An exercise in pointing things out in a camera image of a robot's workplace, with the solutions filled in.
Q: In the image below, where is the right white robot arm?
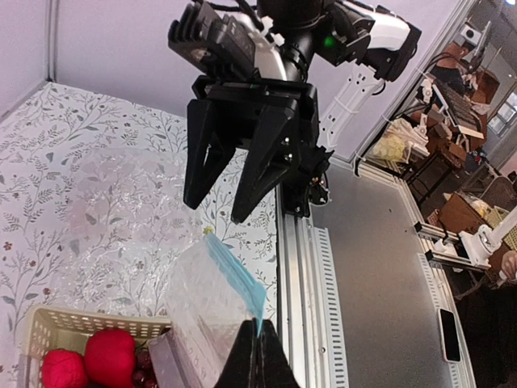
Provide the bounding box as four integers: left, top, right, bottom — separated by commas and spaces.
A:
167, 1, 421, 223

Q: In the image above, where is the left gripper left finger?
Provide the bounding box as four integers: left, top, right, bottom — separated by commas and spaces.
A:
216, 318, 259, 388

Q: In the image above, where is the red strawberry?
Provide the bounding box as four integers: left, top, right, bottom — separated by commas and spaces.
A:
40, 349, 89, 388

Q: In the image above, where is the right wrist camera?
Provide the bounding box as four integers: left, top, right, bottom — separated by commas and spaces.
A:
167, 1, 288, 81

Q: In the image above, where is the left aluminium frame post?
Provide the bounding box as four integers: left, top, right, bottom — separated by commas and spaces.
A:
44, 0, 59, 82

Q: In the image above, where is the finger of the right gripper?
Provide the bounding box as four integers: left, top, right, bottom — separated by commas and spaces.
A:
183, 99, 236, 209
231, 106, 301, 223

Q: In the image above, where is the crumpled clear plastic bag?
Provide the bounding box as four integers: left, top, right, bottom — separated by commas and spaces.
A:
44, 149, 203, 317

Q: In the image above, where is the red apple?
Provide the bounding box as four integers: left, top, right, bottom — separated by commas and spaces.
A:
84, 328, 136, 387

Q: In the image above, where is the dark red grape bunch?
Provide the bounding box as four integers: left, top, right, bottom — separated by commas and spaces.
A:
132, 349, 158, 388

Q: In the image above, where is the clear zip bag blue zipper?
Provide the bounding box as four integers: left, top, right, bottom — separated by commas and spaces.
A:
148, 233, 267, 387

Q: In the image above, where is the background clutter desk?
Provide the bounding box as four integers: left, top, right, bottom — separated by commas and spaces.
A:
371, 15, 517, 284

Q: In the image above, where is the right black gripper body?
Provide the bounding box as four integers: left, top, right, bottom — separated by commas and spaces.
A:
192, 76, 332, 217

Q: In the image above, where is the front aluminium rail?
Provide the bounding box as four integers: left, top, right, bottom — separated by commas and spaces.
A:
279, 178, 476, 387

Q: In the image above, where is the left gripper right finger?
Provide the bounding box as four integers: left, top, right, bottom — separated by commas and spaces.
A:
257, 320, 294, 388

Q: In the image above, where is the green plastic basket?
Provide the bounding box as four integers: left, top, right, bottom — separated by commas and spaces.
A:
16, 305, 170, 387

